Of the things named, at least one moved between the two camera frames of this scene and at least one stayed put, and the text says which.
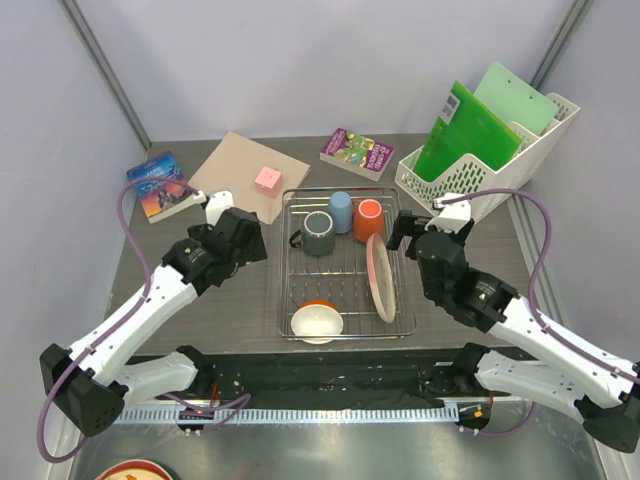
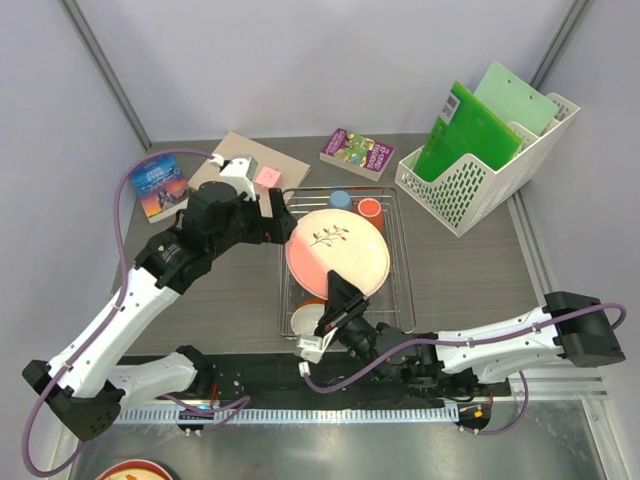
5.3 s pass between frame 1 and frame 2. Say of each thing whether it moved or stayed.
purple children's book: stayed
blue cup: stayed
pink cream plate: moved
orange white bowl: stayed
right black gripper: moved
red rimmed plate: stayed
